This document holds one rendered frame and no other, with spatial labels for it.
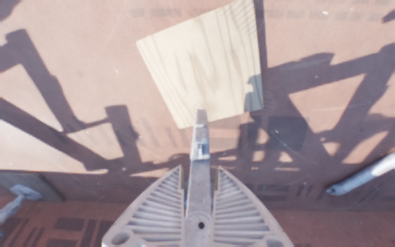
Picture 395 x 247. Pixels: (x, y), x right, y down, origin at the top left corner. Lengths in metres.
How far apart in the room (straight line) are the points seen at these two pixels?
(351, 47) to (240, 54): 0.31
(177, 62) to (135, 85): 0.17
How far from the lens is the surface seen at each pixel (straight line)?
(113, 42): 0.52
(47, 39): 0.64
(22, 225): 1.47
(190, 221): 0.24
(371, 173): 1.03
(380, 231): 1.50
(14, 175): 1.32
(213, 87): 0.47
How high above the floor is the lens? 0.45
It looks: 54 degrees down
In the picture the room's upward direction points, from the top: 176 degrees counter-clockwise
